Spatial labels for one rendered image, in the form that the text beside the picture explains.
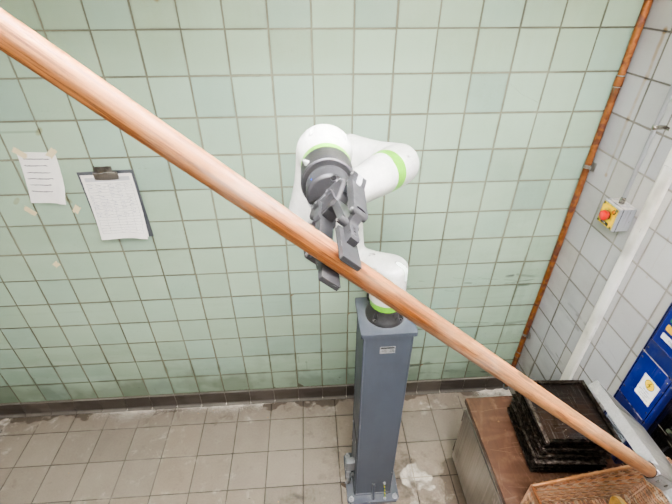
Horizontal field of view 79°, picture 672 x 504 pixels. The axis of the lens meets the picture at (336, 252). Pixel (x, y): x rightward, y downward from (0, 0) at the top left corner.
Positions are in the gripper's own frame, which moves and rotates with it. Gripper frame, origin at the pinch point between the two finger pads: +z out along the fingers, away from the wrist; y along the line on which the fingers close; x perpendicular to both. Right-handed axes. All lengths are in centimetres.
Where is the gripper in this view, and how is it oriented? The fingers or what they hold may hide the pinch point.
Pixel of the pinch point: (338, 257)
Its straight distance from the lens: 50.7
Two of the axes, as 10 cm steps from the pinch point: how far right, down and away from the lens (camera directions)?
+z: 0.7, 5.7, -8.2
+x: -7.5, -5.1, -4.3
